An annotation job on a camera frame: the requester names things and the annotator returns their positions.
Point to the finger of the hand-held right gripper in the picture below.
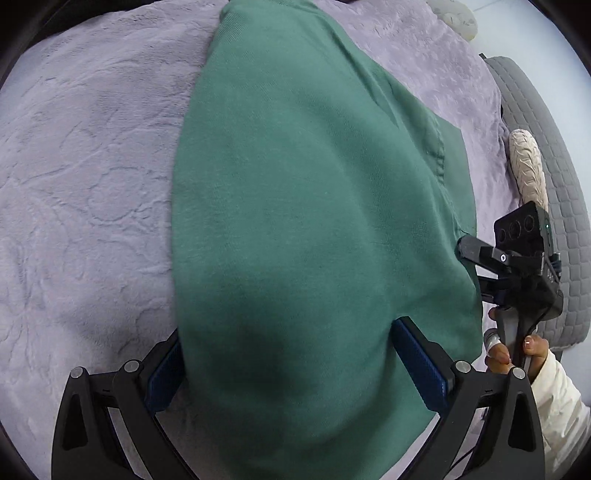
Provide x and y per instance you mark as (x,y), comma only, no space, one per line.
(491,290)
(482,254)

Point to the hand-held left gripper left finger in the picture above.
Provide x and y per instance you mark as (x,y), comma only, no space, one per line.
(164,378)

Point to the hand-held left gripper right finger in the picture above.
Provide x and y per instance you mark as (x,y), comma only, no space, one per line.
(422,364)

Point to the green shirt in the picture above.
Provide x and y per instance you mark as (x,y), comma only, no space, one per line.
(300,230)

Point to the person's right hand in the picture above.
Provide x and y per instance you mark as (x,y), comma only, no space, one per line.
(501,355)

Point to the cream textured bolster pillow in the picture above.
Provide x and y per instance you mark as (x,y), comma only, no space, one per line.
(528,170)

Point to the grey quilted headboard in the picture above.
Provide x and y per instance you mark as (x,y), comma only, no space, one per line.
(558,161)

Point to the purple plush blanket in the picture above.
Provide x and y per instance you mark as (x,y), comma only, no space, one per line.
(92,184)

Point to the pale textured pillow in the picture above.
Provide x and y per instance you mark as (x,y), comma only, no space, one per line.
(455,16)

